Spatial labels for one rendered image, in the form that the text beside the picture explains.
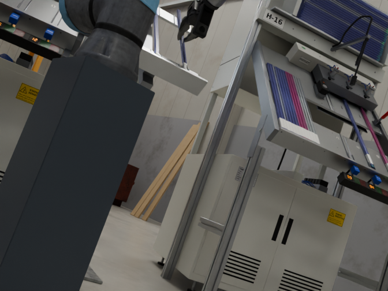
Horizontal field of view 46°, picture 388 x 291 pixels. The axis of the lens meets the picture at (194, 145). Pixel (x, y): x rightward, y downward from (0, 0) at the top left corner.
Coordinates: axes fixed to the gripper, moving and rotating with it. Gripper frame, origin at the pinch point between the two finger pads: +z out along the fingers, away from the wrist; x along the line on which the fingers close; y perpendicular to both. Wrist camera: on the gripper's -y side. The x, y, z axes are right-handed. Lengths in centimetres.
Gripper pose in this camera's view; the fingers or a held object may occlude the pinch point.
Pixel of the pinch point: (182, 40)
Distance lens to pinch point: 178.1
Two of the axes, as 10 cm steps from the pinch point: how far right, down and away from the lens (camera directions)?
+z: -5.4, 4.8, 6.9
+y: 0.6, -8.0, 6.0
